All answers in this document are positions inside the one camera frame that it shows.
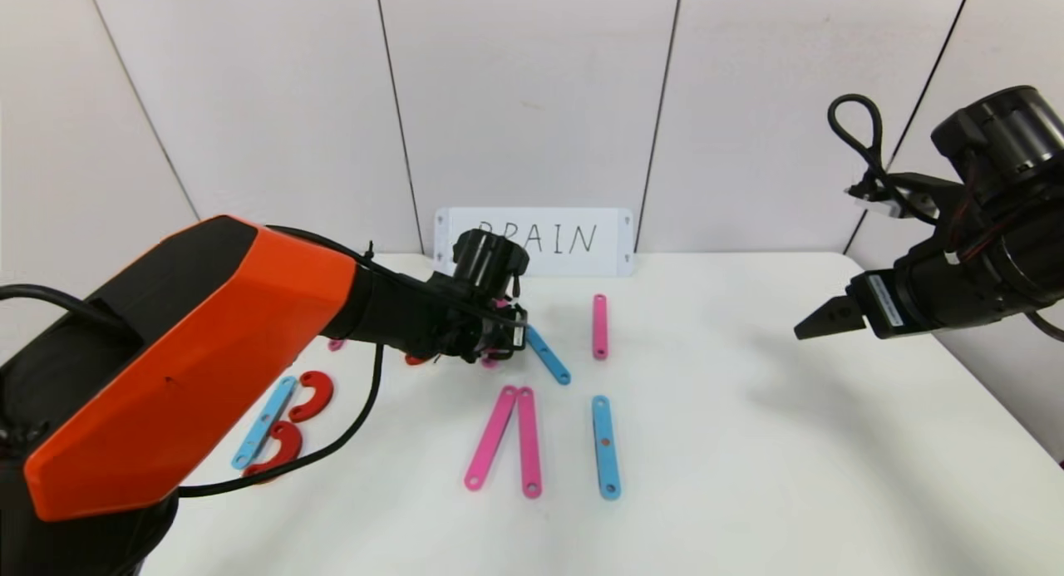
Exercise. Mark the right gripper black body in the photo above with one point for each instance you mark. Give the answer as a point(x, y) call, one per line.
point(883, 303)

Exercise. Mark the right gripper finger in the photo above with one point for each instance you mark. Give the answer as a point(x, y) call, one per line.
point(836, 319)

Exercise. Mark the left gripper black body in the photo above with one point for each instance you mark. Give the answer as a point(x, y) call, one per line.
point(513, 333)

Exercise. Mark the medium blue plastic bar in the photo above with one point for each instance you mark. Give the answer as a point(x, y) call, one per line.
point(550, 360)

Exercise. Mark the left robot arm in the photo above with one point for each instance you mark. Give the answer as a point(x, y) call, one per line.
point(208, 335)

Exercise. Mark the white BRAIN sign card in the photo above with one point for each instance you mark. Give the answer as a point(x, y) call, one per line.
point(573, 260)

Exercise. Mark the short pink plastic bar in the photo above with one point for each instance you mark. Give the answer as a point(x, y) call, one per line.
point(599, 327)

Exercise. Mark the blue bar with orange underside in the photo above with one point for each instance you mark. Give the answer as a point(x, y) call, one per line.
point(607, 464)

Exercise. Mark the large red plastic arc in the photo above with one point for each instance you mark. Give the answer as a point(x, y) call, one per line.
point(323, 396)
point(290, 447)

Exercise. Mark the long blue plastic bar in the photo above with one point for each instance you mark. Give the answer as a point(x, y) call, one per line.
point(264, 422)

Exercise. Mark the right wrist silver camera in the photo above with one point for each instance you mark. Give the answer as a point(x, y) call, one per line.
point(877, 202)

